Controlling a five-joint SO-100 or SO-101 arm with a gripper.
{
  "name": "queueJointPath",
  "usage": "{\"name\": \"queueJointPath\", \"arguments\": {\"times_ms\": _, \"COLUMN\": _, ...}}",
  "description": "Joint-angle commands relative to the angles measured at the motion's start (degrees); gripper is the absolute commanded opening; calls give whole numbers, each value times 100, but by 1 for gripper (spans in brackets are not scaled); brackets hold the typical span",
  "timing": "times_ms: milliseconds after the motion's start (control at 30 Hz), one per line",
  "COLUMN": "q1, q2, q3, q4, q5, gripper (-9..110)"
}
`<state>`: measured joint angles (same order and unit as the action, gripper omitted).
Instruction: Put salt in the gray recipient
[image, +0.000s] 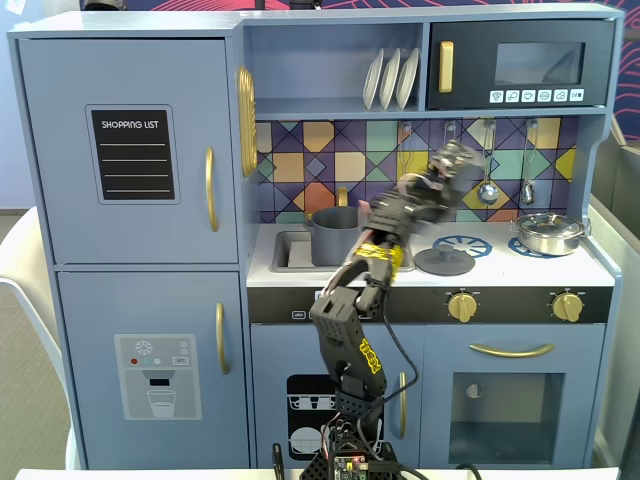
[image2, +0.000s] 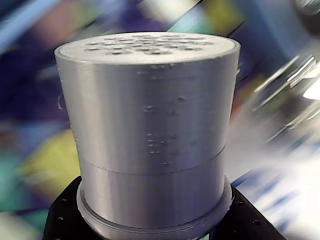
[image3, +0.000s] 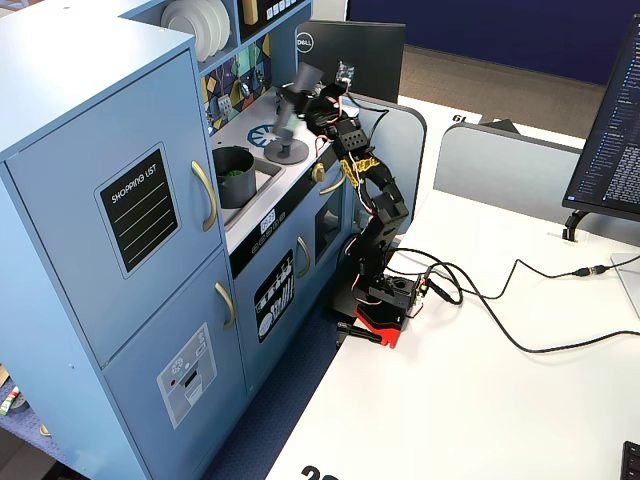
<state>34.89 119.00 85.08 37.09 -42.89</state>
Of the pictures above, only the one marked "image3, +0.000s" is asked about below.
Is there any black keyboard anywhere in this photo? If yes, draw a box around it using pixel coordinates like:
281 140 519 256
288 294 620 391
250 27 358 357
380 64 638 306
619 440 640 480

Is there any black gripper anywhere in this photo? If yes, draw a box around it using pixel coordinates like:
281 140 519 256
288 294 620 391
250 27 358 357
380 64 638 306
277 85 361 140

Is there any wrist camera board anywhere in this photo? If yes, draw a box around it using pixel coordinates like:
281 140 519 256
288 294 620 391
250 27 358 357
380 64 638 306
333 60 357 86

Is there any gray desk divider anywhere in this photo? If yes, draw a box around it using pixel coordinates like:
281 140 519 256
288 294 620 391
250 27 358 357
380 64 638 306
432 122 640 246
327 87 429 236

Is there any blue wooden toy kitchen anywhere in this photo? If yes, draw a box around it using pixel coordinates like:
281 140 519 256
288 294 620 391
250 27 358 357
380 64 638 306
0 0 361 480

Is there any long gold fridge handle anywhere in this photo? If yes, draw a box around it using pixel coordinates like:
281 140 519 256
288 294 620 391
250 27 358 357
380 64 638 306
191 159 219 233

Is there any gold dishwasher handle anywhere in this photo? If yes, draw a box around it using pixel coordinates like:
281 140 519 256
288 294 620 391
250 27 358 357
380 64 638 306
296 235 312 279

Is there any black cable with connector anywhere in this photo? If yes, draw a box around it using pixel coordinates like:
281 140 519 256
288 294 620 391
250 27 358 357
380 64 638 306
429 257 614 306

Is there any red arm base plate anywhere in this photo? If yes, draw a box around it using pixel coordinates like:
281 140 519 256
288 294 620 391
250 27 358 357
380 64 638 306
353 304 404 350

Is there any black Dell monitor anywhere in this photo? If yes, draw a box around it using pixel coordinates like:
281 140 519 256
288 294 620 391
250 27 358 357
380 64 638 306
295 19 407 104

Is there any white toy plate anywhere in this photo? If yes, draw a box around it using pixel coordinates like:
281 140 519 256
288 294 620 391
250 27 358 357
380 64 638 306
159 0 206 63
205 0 233 49
189 0 220 56

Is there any monitor with lit screen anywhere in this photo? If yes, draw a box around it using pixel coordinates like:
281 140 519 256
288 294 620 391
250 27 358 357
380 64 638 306
561 13 640 224

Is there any gray salt shaker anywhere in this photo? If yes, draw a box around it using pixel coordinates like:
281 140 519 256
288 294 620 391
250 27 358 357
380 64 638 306
272 62 324 146

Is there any black table clamp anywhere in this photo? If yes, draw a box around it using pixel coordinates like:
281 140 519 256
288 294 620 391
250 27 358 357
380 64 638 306
335 322 384 346

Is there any short gold freezer handle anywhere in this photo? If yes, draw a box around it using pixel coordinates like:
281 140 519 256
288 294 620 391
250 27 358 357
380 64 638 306
214 282 236 330

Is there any thick black cable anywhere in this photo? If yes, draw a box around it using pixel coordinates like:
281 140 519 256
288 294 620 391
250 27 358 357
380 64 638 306
389 247 640 355

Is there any black monitor stand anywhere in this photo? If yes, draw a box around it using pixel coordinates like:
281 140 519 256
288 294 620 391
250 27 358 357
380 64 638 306
560 209 591 242

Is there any gold oven handle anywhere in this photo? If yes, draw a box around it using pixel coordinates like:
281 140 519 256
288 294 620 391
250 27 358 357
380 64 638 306
318 172 348 196

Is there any gray plastic pot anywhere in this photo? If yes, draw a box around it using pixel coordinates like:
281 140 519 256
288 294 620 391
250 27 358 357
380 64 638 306
212 145 258 210

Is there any gray pot lid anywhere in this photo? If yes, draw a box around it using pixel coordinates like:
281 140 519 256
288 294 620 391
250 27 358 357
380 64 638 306
263 137 310 165

